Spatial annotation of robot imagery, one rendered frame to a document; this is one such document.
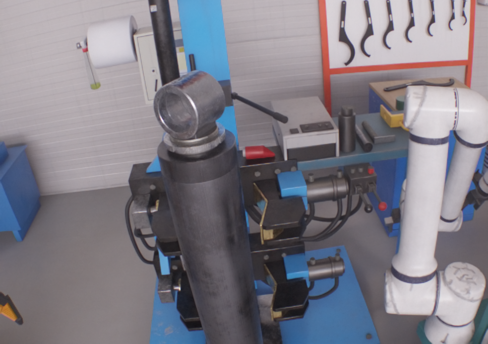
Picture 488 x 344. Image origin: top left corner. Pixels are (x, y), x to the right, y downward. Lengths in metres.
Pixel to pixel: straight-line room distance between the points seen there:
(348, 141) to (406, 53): 2.06
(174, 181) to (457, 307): 0.95
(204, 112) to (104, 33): 1.36
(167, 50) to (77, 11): 1.91
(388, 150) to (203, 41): 0.93
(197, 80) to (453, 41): 3.20
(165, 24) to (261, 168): 0.72
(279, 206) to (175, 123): 0.69
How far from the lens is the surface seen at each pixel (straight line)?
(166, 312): 2.56
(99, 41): 2.33
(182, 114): 1.17
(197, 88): 1.07
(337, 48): 3.61
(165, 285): 2.13
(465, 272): 1.45
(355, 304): 2.48
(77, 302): 3.02
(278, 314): 1.97
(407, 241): 1.31
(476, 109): 1.18
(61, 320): 2.94
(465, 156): 1.31
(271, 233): 1.63
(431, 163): 1.20
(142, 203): 1.85
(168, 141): 1.14
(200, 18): 1.83
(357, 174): 1.84
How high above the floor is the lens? 1.97
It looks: 28 degrees down
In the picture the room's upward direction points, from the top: 7 degrees counter-clockwise
